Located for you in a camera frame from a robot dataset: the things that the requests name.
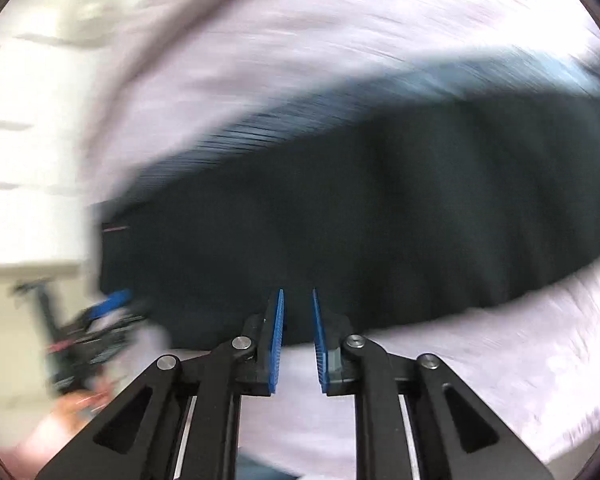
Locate black pants with grey lining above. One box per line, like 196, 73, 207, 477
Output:
97, 55, 600, 351

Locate person's left forearm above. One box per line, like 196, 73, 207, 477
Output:
10, 390, 113, 466

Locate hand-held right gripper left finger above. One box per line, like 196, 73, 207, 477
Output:
35, 288, 285, 480

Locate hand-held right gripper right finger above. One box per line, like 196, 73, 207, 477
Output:
313, 288, 553, 480

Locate light pink fleece blanket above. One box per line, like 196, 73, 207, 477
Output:
80, 0, 600, 476

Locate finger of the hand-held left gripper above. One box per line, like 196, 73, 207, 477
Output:
85, 287, 136, 323

